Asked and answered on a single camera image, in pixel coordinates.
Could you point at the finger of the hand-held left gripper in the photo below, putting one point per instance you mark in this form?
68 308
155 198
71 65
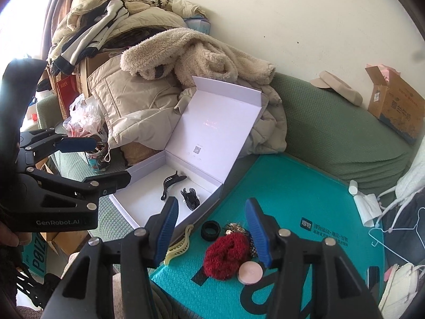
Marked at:
109 181
78 145

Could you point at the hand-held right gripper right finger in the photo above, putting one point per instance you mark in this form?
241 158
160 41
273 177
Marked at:
257 236

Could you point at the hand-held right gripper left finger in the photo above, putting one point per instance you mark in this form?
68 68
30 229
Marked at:
168 229

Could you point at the black white checkered scrunchie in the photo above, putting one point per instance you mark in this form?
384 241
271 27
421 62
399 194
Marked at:
251 246

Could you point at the cream banana hair clip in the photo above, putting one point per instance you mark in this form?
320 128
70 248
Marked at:
176 251

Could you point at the red fuzzy scrunchie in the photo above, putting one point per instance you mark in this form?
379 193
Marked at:
222 259

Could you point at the white gift box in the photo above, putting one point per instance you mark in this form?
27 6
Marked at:
206 129

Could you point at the person's left hand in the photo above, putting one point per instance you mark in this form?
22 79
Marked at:
11 237

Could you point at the small gold hair accessory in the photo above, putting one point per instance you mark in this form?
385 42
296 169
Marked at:
235 228

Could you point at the glass jar with teal label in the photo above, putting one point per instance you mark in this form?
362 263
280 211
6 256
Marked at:
95 160

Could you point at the clear plastic bag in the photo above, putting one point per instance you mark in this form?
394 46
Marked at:
83 113

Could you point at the black claw hair clip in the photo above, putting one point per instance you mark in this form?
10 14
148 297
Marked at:
191 199

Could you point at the brown woven cushion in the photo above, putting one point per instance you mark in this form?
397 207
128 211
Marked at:
139 153

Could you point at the long black hair clip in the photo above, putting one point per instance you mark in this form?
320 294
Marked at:
169 184

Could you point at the red box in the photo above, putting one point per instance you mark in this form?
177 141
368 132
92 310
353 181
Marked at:
68 88

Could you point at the teal foam mat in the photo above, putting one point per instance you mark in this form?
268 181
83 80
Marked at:
298 189

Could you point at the beige puffer jacket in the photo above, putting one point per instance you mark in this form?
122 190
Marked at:
132 99

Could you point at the large brown cardboard box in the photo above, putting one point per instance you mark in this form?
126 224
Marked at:
85 73

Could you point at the open brown cardboard box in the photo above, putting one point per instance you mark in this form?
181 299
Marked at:
66 241

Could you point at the black white striped garment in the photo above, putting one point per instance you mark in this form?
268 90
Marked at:
83 36

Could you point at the small white tube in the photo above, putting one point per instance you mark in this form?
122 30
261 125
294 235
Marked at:
352 188

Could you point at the teal printed box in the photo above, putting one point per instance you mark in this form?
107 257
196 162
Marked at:
33 256

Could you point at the beige curtain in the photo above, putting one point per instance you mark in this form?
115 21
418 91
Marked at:
58 3

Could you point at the green sofa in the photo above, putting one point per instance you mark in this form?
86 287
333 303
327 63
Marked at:
332 133

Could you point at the cream padded coat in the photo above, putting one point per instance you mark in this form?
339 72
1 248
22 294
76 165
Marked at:
146 20

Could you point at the plush toy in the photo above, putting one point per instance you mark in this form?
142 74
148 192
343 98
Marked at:
199 53

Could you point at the cream handbag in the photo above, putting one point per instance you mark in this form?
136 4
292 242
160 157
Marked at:
403 289

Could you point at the white knit cloth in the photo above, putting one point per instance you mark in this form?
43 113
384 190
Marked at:
411 179

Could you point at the beige cap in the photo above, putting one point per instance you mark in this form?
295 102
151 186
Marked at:
342 89

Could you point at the light blue box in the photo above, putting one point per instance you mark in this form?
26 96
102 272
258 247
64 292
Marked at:
199 26

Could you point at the printed brown cardboard box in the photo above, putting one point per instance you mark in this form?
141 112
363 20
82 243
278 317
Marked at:
398 109

